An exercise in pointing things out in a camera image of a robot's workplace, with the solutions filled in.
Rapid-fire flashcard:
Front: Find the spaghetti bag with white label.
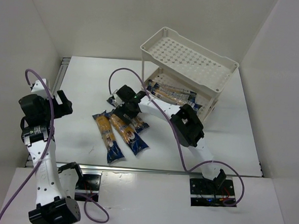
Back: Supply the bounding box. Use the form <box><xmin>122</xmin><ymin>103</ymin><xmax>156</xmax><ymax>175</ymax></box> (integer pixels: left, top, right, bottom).
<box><xmin>106</xmin><ymin>96</ymin><xmax>150</xmax><ymax>134</ymax></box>

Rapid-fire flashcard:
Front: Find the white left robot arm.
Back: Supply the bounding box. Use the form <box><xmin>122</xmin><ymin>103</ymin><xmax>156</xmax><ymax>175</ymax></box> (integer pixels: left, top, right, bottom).
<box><xmin>19</xmin><ymin>88</ymin><xmax>83</xmax><ymax>224</ymax></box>

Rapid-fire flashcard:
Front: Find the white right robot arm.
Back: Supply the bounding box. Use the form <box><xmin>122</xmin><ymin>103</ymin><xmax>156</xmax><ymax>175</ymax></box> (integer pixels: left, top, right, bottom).
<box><xmin>113</xmin><ymin>85</ymin><xmax>226</xmax><ymax>190</ymax></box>

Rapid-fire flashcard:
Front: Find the cream two-tier shelf cart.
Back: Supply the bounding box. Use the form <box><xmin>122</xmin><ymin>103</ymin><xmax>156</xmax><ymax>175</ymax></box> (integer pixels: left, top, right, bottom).
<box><xmin>140</xmin><ymin>27</ymin><xmax>239</xmax><ymax>121</ymax></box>

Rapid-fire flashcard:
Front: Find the yellow spaghetti bag right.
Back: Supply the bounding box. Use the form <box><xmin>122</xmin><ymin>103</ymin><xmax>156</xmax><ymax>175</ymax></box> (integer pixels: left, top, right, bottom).
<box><xmin>105</xmin><ymin>111</ymin><xmax>149</xmax><ymax>155</ymax></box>

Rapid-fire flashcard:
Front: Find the yellow spaghetti bag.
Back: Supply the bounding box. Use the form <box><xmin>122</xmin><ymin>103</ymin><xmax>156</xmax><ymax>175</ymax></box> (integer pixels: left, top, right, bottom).
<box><xmin>105</xmin><ymin>111</ymin><xmax>149</xmax><ymax>155</ymax></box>
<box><xmin>92</xmin><ymin>111</ymin><xmax>124</xmax><ymax>164</ymax></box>

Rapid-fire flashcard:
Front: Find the yellow spaghetti bag left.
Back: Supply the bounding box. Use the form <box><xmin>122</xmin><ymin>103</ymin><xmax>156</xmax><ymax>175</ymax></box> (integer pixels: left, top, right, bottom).
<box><xmin>92</xmin><ymin>111</ymin><xmax>124</xmax><ymax>164</ymax></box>

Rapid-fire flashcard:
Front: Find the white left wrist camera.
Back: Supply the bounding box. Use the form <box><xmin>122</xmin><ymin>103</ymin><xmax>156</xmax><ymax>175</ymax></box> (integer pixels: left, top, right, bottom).
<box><xmin>31</xmin><ymin>79</ymin><xmax>50</xmax><ymax>99</ymax></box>

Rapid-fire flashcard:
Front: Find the aluminium table edge rail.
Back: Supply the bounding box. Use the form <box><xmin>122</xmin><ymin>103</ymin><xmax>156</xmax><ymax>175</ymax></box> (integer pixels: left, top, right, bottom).
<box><xmin>51</xmin><ymin>57</ymin><xmax>71</xmax><ymax>95</ymax></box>

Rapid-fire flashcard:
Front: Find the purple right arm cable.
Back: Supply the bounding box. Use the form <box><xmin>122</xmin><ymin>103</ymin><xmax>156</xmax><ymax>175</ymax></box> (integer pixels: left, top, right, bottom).
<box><xmin>100</xmin><ymin>67</ymin><xmax>253</xmax><ymax>209</ymax></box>

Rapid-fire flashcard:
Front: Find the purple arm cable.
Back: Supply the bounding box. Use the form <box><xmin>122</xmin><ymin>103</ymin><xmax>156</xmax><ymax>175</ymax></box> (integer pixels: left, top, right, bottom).
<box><xmin>0</xmin><ymin>67</ymin><xmax>119</xmax><ymax>224</ymax></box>
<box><xmin>100</xmin><ymin>67</ymin><xmax>253</xmax><ymax>209</ymax></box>

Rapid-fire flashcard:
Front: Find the front aluminium rail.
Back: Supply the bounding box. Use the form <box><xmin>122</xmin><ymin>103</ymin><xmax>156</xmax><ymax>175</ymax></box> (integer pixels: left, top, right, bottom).
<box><xmin>25</xmin><ymin>160</ymin><xmax>212</xmax><ymax>181</ymax></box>

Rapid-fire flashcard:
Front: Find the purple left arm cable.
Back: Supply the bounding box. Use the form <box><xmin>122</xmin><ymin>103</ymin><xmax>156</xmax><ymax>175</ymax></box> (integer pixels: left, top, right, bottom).
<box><xmin>0</xmin><ymin>67</ymin><xmax>119</xmax><ymax>224</ymax></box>

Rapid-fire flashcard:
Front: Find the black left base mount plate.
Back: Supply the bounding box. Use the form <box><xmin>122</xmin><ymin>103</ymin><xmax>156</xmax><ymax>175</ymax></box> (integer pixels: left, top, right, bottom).
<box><xmin>74</xmin><ymin>171</ymin><xmax>101</xmax><ymax>202</ymax></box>

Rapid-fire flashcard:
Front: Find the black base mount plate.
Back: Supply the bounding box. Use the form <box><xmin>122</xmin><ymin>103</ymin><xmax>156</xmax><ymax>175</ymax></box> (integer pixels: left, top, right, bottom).
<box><xmin>74</xmin><ymin>171</ymin><xmax>101</xmax><ymax>202</ymax></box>
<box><xmin>190</xmin><ymin>178</ymin><xmax>236</xmax><ymax>207</ymax></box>

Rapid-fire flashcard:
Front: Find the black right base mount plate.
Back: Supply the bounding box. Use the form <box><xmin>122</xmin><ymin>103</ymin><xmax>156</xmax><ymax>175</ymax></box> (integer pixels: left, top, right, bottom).
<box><xmin>190</xmin><ymin>178</ymin><xmax>236</xmax><ymax>207</ymax></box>

